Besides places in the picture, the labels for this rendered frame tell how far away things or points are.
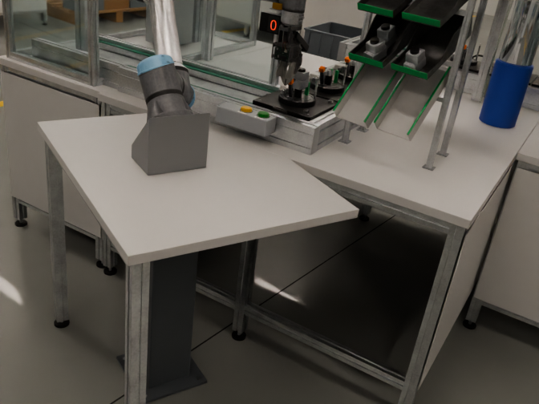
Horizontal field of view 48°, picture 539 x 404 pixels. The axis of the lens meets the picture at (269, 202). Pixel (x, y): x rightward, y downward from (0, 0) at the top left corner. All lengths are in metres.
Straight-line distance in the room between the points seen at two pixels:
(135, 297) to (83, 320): 1.10
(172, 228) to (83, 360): 1.02
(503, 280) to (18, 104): 2.27
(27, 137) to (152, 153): 1.26
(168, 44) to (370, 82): 0.70
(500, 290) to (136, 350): 1.68
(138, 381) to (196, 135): 0.72
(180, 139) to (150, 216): 0.31
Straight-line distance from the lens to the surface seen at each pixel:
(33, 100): 2.88
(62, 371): 2.43
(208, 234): 1.55
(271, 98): 2.28
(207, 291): 2.52
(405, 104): 2.09
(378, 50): 2.03
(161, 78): 1.87
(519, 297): 2.80
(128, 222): 1.59
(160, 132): 1.79
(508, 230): 2.67
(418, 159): 2.24
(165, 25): 2.11
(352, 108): 2.11
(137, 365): 1.71
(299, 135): 2.09
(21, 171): 3.11
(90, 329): 2.59
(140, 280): 1.54
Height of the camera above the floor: 1.65
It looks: 27 degrees down
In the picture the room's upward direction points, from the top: 8 degrees clockwise
